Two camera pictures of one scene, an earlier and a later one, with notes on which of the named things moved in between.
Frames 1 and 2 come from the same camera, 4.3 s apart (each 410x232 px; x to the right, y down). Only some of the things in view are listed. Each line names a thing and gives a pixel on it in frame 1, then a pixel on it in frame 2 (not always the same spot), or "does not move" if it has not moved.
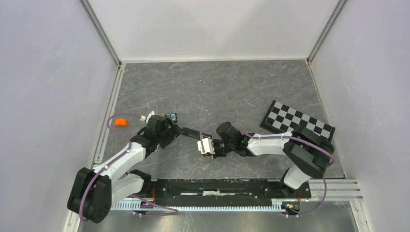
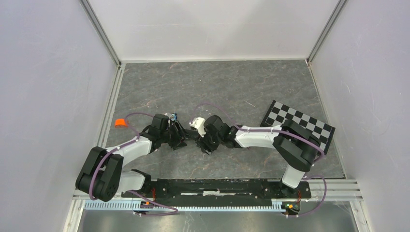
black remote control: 194,134 does not move
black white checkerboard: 282,119 does not move
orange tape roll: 121,123 does not move
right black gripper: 216,154 to 201,142
